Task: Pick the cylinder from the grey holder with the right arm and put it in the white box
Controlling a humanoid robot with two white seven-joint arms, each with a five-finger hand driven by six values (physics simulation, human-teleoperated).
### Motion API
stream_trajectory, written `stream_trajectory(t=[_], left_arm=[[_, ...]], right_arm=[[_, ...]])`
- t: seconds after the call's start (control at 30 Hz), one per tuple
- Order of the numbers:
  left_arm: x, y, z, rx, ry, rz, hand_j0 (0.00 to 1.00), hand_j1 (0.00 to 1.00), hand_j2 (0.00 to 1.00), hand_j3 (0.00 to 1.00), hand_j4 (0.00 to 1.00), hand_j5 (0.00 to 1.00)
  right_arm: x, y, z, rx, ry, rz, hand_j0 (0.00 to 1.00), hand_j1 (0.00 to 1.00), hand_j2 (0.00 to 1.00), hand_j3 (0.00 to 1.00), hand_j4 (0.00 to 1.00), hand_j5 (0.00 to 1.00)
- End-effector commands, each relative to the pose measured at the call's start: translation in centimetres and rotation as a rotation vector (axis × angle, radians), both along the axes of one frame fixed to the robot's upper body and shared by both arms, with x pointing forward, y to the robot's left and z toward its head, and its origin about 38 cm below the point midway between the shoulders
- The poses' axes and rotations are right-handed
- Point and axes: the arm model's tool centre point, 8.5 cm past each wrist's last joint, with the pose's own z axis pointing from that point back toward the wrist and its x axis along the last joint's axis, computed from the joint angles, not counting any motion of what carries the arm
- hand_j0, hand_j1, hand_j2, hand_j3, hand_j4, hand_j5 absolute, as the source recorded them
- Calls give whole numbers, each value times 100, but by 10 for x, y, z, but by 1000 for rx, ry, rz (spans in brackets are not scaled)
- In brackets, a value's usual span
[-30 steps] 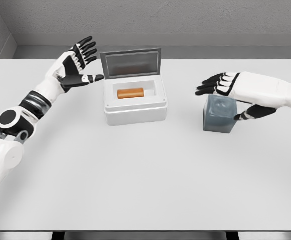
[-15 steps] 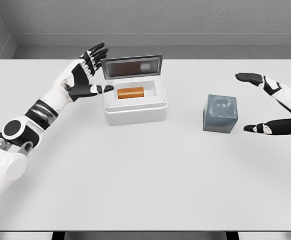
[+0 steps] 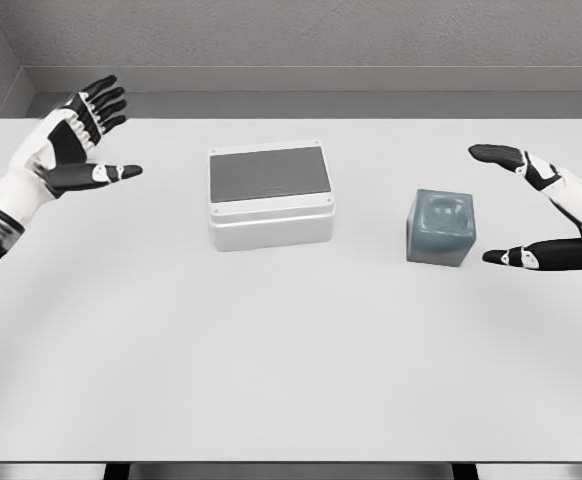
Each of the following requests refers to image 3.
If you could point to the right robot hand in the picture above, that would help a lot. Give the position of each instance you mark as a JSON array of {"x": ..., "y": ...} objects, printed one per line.
[{"x": 566, "y": 190}]

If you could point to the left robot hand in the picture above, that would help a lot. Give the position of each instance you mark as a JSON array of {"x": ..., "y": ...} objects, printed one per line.
[{"x": 61, "y": 145}]

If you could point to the blue-grey cube block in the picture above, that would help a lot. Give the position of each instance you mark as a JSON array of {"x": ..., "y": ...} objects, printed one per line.
[{"x": 440, "y": 227}]

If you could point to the white box with grey lid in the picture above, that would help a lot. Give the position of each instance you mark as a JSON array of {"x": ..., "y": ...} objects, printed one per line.
[{"x": 270, "y": 197}]

